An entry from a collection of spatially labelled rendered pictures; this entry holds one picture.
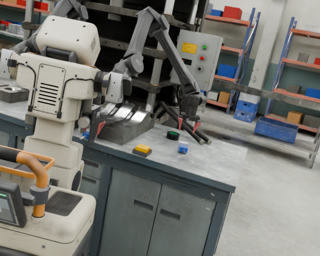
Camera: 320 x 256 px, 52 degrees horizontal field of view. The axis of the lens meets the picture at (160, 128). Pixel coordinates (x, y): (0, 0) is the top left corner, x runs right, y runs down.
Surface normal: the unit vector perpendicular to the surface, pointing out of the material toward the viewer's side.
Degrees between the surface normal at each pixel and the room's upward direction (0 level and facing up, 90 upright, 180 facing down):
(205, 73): 90
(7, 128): 90
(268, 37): 90
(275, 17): 90
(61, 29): 48
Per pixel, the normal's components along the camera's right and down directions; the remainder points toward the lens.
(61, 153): -0.11, 0.11
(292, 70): -0.44, 0.15
